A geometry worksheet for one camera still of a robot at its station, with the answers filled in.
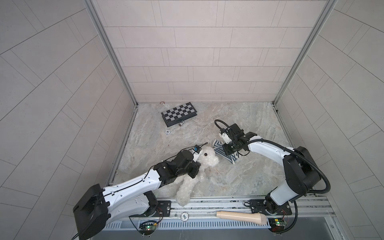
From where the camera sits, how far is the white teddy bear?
2.26ft

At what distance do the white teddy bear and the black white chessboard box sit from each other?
364 millimetres

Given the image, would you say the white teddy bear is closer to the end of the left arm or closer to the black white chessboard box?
the end of the left arm

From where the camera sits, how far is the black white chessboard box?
1.04m

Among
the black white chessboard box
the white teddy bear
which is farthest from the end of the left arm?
the black white chessboard box
